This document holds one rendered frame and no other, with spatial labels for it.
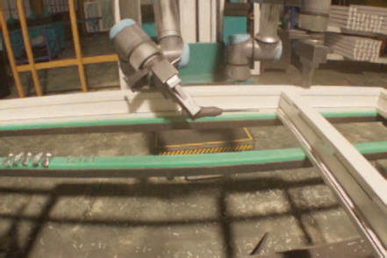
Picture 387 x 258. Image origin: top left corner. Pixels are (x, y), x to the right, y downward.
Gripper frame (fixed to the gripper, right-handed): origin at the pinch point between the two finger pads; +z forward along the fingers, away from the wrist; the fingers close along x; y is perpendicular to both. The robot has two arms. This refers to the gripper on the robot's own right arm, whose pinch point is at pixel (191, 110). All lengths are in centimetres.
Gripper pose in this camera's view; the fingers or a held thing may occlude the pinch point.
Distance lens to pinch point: 64.0
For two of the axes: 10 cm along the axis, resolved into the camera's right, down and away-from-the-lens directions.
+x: -0.2, 2.2, 9.8
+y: 7.7, -6.2, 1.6
